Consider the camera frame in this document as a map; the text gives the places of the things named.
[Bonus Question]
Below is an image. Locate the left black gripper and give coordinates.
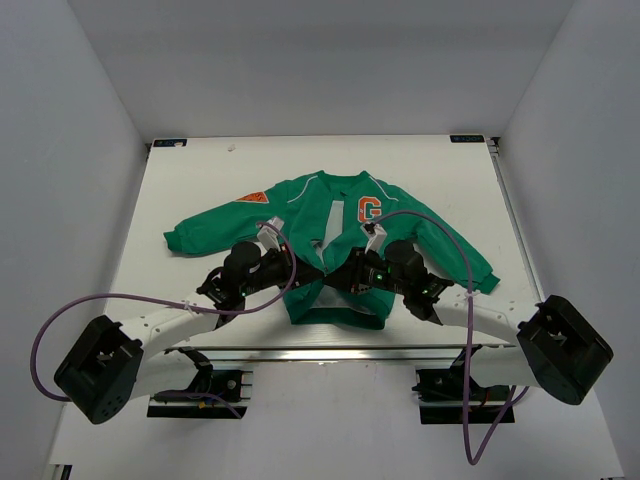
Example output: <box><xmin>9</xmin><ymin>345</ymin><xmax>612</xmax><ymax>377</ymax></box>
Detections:
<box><xmin>241</xmin><ymin>243</ymin><xmax>324</xmax><ymax>297</ymax></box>

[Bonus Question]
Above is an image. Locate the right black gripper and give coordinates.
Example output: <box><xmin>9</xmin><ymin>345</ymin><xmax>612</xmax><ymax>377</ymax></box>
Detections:
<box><xmin>323</xmin><ymin>247</ymin><xmax>409</xmax><ymax>296</ymax></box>

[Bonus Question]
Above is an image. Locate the green zip-up jacket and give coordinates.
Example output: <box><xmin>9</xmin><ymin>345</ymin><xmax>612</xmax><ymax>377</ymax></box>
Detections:
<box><xmin>163</xmin><ymin>169</ymin><xmax>501</xmax><ymax>331</ymax></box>

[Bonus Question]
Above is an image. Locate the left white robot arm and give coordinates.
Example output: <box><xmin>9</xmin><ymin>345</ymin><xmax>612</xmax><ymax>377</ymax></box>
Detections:
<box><xmin>54</xmin><ymin>242</ymin><xmax>324</xmax><ymax>425</ymax></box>

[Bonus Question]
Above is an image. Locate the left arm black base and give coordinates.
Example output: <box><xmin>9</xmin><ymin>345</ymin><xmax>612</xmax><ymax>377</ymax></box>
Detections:
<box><xmin>146</xmin><ymin>347</ymin><xmax>253</xmax><ymax>420</ymax></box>

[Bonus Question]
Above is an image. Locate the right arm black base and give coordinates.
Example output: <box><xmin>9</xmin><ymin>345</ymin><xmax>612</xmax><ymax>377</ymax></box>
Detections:
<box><xmin>412</xmin><ymin>350</ymin><xmax>510</xmax><ymax>425</ymax></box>

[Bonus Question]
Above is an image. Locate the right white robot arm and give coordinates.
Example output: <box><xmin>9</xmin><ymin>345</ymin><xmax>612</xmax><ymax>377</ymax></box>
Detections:
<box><xmin>324</xmin><ymin>240</ymin><xmax>614</xmax><ymax>405</ymax></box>

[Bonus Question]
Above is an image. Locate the right blue corner label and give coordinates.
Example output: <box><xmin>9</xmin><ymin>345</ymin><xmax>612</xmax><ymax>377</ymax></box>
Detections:
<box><xmin>449</xmin><ymin>134</ymin><xmax>485</xmax><ymax>144</ymax></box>

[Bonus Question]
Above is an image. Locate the blue corner label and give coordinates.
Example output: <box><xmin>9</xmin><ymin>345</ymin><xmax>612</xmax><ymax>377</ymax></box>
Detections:
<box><xmin>152</xmin><ymin>138</ymin><xmax>187</xmax><ymax>148</ymax></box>
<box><xmin>449</xmin><ymin>134</ymin><xmax>485</xmax><ymax>144</ymax></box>

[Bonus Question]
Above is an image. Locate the left blue corner label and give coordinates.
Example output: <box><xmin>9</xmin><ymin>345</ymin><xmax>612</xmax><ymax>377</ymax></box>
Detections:
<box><xmin>152</xmin><ymin>138</ymin><xmax>187</xmax><ymax>148</ymax></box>

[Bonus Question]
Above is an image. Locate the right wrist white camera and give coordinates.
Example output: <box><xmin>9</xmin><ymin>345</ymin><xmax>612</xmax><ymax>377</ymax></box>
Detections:
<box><xmin>361</xmin><ymin>222</ymin><xmax>387</xmax><ymax>254</ymax></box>

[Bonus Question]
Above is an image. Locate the wrist white camera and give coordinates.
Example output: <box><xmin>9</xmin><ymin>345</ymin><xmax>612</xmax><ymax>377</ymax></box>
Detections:
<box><xmin>256</xmin><ymin>216</ymin><xmax>284</xmax><ymax>251</ymax></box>
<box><xmin>361</xmin><ymin>222</ymin><xmax>387</xmax><ymax>254</ymax></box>

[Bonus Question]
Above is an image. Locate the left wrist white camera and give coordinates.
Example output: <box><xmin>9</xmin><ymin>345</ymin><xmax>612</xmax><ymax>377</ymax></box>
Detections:
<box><xmin>256</xmin><ymin>216</ymin><xmax>284</xmax><ymax>251</ymax></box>

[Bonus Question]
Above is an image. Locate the aluminium table front rail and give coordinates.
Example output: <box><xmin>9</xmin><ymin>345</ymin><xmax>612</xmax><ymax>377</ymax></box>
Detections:
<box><xmin>164</xmin><ymin>344</ymin><xmax>511</xmax><ymax>365</ymax></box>

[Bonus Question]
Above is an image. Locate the aluminium table rail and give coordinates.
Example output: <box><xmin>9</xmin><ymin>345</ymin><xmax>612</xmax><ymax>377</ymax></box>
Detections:
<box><xmin>486</xmin><ymin>137</ymin><xmax>547</xmax><ymax>303</ymax></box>
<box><xmin>164</xmin><ymin>344</ymin><xmax>511</xmax><ymax>365</ymax></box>

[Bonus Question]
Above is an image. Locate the aluminium table right rail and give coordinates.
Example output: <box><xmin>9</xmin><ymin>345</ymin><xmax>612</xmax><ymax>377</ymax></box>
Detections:
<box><xmin>486</xmin><ymin>137</ymin><xmax>547</xmax><ymax>303</ymax></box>

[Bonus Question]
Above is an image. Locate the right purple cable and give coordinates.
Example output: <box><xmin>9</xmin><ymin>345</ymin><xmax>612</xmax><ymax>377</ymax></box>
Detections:
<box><xmin>363</xmin><ymin>209</ymin><xmax>531</xmax><ymax>466</ymax></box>

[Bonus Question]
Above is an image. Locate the purple cable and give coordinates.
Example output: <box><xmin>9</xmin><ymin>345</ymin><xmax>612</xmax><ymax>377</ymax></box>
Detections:
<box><xmin>363</xmin><ymin>209</ymin><xmax>531</xmax><ymax>466</ymax></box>
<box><xmin>29</xmin><ymin>221</ymin><xmax>299</xmax><ymax>420</ymax></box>

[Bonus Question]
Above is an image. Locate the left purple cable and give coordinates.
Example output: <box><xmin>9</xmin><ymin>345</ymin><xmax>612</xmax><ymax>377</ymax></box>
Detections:
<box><xmin>29</xmin><ymin>221</ymin><xmax>299</xmax><ymax>420</ymax></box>

